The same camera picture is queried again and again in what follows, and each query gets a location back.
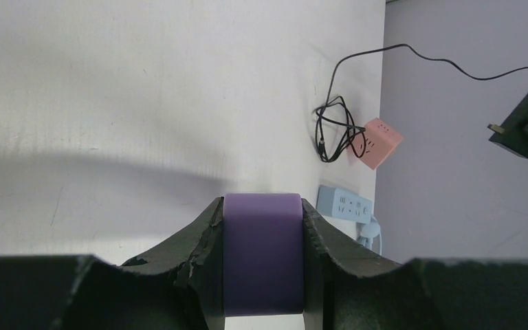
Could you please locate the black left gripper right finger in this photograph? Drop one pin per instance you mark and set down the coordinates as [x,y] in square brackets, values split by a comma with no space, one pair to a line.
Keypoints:
[347,286]

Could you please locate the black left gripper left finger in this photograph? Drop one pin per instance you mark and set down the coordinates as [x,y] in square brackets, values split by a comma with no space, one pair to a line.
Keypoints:
[177,284]

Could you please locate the black square power adapter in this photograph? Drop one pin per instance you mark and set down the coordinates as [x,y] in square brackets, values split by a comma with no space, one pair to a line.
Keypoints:
[509,134]

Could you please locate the light blue power strip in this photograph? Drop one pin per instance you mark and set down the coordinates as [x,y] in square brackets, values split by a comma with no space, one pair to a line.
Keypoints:
[343,204]

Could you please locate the purple power strip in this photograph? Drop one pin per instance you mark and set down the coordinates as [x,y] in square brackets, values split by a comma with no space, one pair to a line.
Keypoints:
[263,254]

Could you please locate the pink cube socket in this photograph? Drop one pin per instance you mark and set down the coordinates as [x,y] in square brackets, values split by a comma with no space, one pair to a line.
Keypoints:
[378,142]

